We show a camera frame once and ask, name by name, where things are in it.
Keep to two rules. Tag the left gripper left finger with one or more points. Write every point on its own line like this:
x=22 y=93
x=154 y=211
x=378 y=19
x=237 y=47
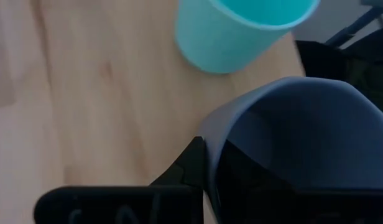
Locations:
x=117 y=205

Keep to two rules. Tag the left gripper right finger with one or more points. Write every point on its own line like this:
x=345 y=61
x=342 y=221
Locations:
x=256 y=202

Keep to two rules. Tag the grey-purple mug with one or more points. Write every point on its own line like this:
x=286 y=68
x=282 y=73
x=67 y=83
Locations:
x=303 y=124

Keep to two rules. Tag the teal mug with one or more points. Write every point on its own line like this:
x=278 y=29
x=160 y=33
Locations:
x=225 y=40

